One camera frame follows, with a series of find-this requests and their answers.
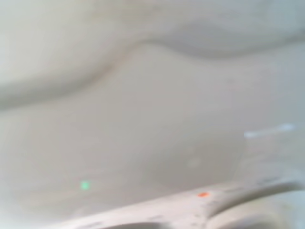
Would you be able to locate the white oven door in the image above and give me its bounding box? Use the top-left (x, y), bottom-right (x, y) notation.
top-left (0, 0), bottom-right (305, 191)

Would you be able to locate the white electric stove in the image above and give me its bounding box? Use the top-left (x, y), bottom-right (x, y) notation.
top-left (0, 0), bottom-right (305, 229)

